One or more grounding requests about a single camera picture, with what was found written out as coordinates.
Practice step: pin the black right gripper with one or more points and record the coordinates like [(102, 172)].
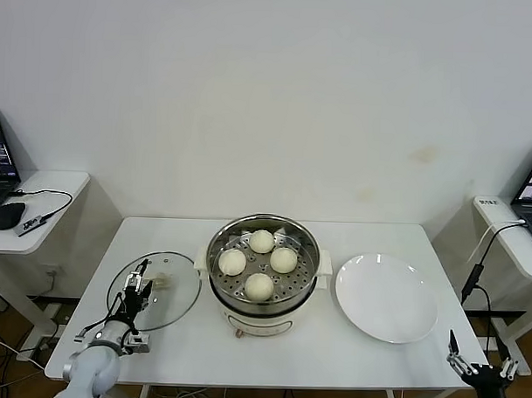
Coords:
[(489, 381)]

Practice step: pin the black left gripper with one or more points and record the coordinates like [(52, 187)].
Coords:
[(131, 305)]

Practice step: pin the white steamed baozi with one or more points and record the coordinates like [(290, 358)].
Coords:
[(232, 262), (283, 260), (261, 241), (258, 286)]

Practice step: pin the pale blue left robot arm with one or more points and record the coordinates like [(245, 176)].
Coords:
[(92, 367)]

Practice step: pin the perforated steel steamer basket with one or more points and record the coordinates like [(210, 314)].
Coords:
[(307, 274)]

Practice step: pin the white side table with label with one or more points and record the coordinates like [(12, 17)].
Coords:
[(517, 260)]

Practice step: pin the round white plate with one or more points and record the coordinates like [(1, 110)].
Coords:
[(387, 299)]

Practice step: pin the white side table with mouse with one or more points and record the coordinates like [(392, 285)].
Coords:
[(52, 187)]

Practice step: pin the black computer mouse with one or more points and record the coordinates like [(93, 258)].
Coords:
[(9, 215)]

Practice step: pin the white printed label sticker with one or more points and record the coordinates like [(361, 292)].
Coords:
[(489, 202)]

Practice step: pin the black laptop with dark screen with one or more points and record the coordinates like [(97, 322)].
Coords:
[(1, 155)]

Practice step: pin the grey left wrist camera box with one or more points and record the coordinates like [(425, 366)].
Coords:
[(137, 343)]

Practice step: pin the white wall outlet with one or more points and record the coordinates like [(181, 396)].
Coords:
[(53, 271)]

